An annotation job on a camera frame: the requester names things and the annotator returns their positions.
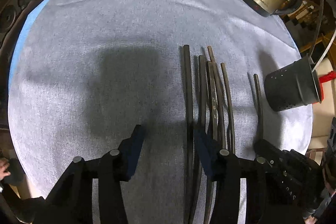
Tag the carved wooden sideboard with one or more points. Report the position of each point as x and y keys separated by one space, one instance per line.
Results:
x=15 y=11

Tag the dark chopstick with inscription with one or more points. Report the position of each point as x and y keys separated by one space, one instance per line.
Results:
x=213 y=103

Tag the blue under cloth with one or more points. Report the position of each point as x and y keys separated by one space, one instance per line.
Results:
x=25 y=29

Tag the cream chair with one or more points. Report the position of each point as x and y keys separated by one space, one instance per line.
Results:
x=326 y=108

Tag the grey perforated chopstick holder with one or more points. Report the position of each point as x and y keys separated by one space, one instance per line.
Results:
x=288 y=85

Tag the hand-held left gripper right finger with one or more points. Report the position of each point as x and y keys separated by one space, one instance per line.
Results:
x=206 y=153

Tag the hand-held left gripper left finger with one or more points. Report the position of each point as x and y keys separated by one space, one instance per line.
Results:
x=136 y=150

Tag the grey tablecloth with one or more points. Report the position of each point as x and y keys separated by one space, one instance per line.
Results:
x=105 y=29

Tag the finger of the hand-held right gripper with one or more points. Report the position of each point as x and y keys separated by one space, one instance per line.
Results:
x=266 y=149

